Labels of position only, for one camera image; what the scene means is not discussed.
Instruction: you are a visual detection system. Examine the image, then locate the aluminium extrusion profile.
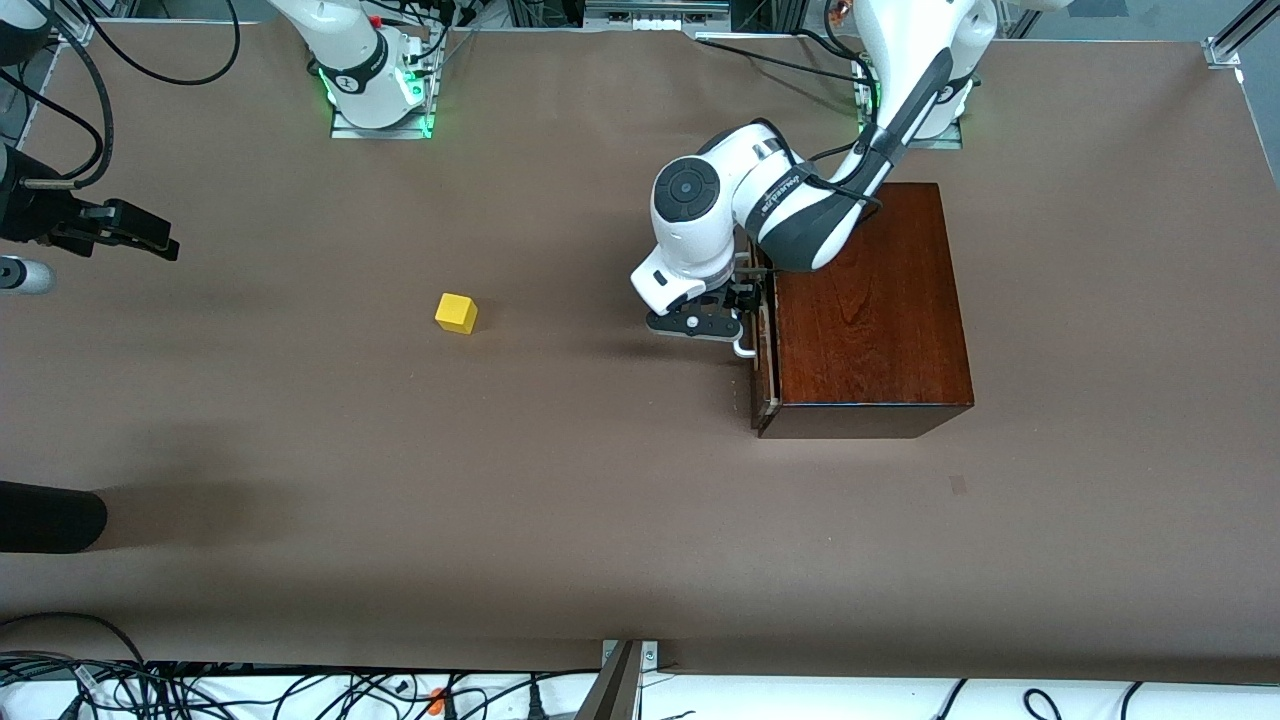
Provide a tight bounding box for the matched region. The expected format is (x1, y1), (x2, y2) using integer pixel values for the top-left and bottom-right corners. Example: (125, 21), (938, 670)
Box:
(1203, 0), (1280, 69)
(50, 15), (136, 46)

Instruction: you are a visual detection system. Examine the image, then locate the dark brown wooden cabinet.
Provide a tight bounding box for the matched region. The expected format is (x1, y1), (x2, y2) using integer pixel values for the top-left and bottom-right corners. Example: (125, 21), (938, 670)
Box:
(755, 182), (976, 440)

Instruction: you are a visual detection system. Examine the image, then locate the grey power strip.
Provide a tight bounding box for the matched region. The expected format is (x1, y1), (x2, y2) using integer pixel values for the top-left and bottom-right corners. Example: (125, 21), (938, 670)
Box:
(583, 0), (731, 31)

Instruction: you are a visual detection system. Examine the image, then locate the black cable across table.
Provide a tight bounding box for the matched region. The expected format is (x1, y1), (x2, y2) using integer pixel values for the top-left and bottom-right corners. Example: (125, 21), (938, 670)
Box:
(695, 35), (866, 83)

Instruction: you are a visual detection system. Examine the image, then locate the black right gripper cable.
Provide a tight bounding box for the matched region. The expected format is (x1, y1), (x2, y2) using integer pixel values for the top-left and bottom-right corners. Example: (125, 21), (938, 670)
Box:
(20, 0), (116, 191)

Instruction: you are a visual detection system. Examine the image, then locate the wooden drawer with white handle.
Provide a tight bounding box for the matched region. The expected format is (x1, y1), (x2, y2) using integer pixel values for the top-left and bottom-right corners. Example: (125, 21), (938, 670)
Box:
(732, 240), (783, 433)

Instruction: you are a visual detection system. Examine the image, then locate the silver metal bracket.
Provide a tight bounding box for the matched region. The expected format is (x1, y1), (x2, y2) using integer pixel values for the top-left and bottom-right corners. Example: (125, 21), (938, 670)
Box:
(600, 640), (661, 691)

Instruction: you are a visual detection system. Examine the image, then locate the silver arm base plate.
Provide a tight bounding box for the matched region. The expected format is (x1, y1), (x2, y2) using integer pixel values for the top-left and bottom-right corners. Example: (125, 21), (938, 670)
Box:
(330, 40), (437, 141)
(855, 50), (966, 151)

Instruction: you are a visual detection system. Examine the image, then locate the tangled black cables bundle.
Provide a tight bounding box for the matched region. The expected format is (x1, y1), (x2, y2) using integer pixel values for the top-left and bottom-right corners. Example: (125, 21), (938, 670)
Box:
(0, 612), (601, 720)

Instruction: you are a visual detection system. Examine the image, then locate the dark slanted post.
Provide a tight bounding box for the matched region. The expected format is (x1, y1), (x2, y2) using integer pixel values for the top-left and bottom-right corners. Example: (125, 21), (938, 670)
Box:
(578, 640), (641, 720)

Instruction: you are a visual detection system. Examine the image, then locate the yellow block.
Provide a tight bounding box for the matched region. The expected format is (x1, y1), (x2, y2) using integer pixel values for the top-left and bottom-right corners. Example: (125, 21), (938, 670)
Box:
(435, 293), (479, 335)

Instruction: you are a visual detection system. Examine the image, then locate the black cylinder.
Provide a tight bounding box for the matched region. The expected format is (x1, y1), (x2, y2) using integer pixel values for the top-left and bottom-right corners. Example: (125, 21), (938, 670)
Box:
(0, 480), (108, 554)

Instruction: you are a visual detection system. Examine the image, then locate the black hanging loop cable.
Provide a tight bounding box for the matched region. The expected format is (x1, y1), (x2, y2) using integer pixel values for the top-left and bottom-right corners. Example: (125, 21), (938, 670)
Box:
(95, 0), (241, 87)

